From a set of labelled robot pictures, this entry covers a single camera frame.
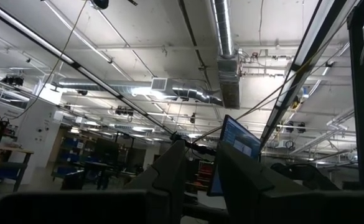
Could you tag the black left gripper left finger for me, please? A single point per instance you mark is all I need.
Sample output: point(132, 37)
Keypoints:
point(172, 174)

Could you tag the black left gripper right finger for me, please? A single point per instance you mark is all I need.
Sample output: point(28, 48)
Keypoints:
point(240, 177)

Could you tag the shelf with red bins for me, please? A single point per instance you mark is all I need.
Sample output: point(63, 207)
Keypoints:
point(204, 174)

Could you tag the computer monitor with blue screen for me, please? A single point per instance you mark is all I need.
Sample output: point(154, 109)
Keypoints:
point(239, 137)

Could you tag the shelf with blue bins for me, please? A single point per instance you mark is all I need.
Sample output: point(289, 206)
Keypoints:
point(72, 152)

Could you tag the long ceiling light strip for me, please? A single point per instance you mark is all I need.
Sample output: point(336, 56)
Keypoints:
point(63, 57)
point(306, 56)

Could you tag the wooden workbench with black legs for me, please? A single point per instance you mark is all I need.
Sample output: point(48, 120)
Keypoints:
point(13, 152)

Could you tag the silver spiral duct with vent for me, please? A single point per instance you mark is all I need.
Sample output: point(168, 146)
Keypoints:
point(188, 90)

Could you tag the rectangular grey duct box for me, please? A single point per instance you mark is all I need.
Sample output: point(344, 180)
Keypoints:
point(229, 82)

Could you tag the black frame post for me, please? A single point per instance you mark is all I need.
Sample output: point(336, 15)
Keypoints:
point(362, 109)

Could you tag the round silver spiral duct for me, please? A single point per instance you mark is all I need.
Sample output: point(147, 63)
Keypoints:
point(223, 28)

